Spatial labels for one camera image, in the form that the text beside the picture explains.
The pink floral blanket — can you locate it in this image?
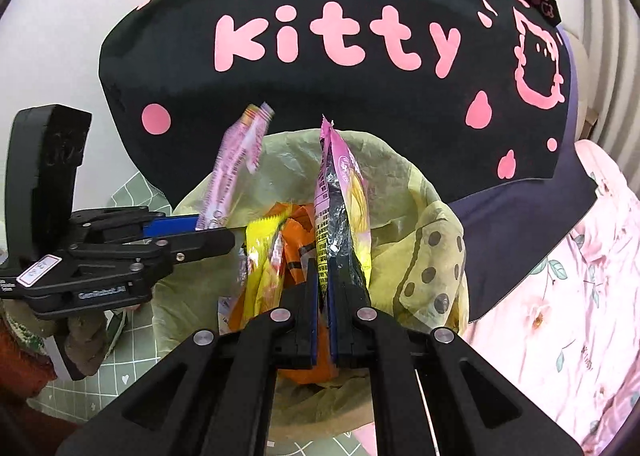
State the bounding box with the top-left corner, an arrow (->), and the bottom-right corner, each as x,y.
360,138 -> 640,456

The yellow candy wrapper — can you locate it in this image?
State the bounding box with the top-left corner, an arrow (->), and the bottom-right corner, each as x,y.
244,216 -> 286,321

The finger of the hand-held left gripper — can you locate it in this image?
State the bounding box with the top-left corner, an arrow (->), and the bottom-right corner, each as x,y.
70,228 -> 236,281
70,206 -> 201,243

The black pillow pink print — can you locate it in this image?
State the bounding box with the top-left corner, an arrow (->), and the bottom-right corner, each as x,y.
99,0 -> 576,209

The bin with yellow bag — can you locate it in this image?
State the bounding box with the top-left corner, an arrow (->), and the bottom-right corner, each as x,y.
150,128 -> 473,442

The white ribbed radiator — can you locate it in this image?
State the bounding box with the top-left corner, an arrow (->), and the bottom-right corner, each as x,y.
565,0 -> 640,167

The green checked tablecloth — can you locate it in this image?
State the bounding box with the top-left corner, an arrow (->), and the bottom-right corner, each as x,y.
27,171 -> 361,456

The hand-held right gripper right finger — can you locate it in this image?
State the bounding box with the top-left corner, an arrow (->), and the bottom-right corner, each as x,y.
327,266 -> 586,456

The pink striped wrapper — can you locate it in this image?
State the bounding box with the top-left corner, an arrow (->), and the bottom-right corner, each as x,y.
196,103 -> 276,231

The orange snack wrapper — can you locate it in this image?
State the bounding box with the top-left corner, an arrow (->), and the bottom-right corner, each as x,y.
277,203 -> 346,384

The person's left hand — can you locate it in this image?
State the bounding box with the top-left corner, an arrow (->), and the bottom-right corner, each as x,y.
64,308 -> 110,378

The pink yellow foil wrapper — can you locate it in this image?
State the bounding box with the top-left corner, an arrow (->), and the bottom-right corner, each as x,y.
314,115 -> 373,291

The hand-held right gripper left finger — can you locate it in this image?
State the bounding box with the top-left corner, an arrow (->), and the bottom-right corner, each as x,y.
55,256 -> 321,456

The dark purple pillow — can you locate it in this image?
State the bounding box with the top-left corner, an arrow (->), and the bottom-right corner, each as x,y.
447,26 -> 601,321

